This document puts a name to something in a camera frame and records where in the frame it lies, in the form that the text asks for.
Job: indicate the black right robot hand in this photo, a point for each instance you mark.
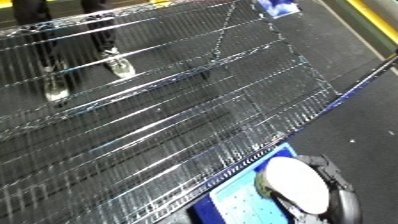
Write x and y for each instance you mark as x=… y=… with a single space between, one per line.
x=340 y=195

